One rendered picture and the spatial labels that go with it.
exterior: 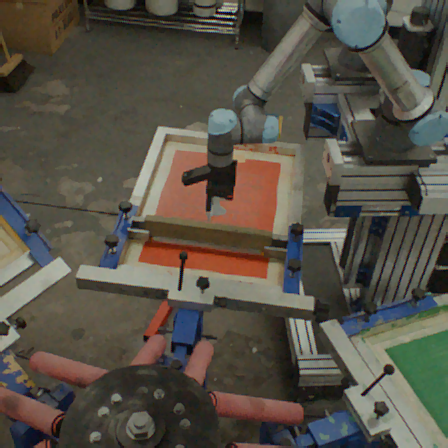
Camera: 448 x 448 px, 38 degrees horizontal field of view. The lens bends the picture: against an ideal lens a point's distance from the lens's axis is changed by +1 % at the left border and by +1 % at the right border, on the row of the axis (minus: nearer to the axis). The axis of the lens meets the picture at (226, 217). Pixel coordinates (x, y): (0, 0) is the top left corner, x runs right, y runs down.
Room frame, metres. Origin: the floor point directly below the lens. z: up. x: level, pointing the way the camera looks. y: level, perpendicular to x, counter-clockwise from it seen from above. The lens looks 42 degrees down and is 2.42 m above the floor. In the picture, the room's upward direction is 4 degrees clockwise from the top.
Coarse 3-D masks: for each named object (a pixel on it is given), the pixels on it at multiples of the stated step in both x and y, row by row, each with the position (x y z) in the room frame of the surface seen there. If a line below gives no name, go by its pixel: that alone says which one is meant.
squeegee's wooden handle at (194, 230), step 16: (144, 224) 1.47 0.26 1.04; (160, 224) 1.47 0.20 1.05; (176, 224) 1.46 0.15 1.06; (192, 224) 1.46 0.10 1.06; (208, 224) 1.47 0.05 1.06; (192, 240) 1.46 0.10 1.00; (208, 240) 1.45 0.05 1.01; (224, 240) 1.45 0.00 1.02; (240, 240) 1.44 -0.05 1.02; (256, 240) 1.44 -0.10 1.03
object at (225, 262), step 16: (256, 160) 1.96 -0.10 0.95; (272, 176) 1.87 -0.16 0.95; (272, 192) 1.78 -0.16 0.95; (272, 208) 1.69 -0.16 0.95; (272, 224) 1.60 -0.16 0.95; (208, 256) 1.43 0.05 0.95; (224, 256) 1.44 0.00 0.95; (240, 256) 1.44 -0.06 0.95; (256, 256) 1.45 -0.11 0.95; (224, 272) 1.37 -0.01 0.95; (240, 272) 1.37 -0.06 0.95; (256, 272) 1.38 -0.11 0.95
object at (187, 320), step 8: (184, 312) 1.13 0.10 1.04; (192, 312) 1.13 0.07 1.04; (200, 312) 1.14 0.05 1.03; (176, 320) 1.10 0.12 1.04; (184, 320) 1.10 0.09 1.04; (192, 320) 1.10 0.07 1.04; (176, 328) 1.07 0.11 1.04; (184, 328) 1.07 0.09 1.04; (192, 328) 1.07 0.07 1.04; (176, 336) 1.04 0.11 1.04; (184, 336) 1.05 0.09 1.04; (192, 336) 1.05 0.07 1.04; (176, 344) 1.03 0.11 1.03; (184, 344) 1.02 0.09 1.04; (192, 344) 1.02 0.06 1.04
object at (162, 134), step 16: (160, 128) 2.08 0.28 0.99; (160, 144) 1.97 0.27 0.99; (272, 144) 2.02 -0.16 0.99; (288, 144) 2.03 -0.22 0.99; (304, 144) 2.04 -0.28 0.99; (304, 160) 1.93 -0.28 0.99; (144, 176) 1.77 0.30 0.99; (144, 192) 1.69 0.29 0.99; (128, 240) 1.46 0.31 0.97; (144, 272) 1.31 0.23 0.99; (160, 272) 1.32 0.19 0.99; (176, 272) 1.32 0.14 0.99; (256, 288) 1.28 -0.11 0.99; (272, 288) 1.28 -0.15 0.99
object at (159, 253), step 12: (180, 156) 1.95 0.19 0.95; (192, 156) 1.96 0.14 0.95; (204, 156) 1.96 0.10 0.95; (180, 168) 1.88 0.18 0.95; (168, 180) 1.80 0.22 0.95; (180, 180) 1.81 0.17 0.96; (168, 192) 1.74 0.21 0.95; (168, 204) 1.67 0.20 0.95; (168, 216) 1.61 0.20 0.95; (144, 252) 1.43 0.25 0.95; (156, 252) 1.43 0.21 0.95; (168, 252) 1.44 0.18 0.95; (192, 252) 1.45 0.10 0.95; (204, 252) 1.45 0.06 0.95; (156, 264) 1.38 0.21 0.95; (168, 264) 1.39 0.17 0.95; (180, 264) 1.39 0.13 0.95; (192, 264) 1.39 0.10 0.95
